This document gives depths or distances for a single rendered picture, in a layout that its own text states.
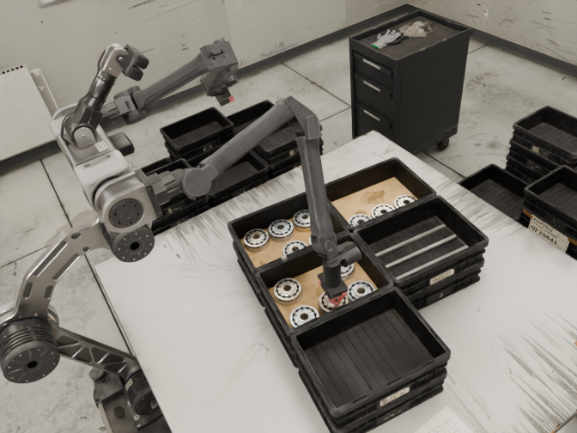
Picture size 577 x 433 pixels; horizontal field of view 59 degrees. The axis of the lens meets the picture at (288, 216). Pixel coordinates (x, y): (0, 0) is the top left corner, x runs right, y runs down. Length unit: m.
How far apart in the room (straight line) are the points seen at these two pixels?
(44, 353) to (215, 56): 1.13
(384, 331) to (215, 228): 0.98
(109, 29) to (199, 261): 2.67
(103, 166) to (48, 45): 3.05
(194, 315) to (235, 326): 0.18
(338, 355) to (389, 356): 0.16
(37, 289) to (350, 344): 1.06
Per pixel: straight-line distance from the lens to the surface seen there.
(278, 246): 2.04
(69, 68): 4.52
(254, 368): 1.87
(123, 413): 2.49
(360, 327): 1.77
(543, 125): 3.38
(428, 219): 2.13
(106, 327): 3.12
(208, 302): 2.08
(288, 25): 5.21
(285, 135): 3.26
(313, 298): 1.85
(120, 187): 1.38
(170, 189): 1.40
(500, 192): 3.17
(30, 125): 4.50
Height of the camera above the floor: 2.29
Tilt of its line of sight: 43 degrees down
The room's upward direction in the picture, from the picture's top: 9 degrees counter-clockwise
